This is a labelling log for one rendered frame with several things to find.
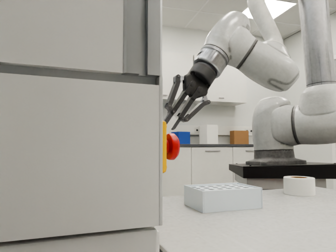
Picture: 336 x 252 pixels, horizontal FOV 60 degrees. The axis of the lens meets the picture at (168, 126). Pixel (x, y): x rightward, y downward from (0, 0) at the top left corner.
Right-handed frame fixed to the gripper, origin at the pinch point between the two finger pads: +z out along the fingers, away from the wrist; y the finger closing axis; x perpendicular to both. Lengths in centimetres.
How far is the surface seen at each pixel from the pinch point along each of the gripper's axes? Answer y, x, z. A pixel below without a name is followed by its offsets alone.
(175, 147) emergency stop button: 7.0, 35.0, 11.6
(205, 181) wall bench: -163, -279, -49
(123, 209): 12, 47, 22
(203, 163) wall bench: -147, -279, -67
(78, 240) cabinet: 14, 47, 26
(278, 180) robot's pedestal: -49, -11, -12
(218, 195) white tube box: -6.9, 28.4, 12.3
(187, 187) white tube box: -4.2, 21.6, 13.4
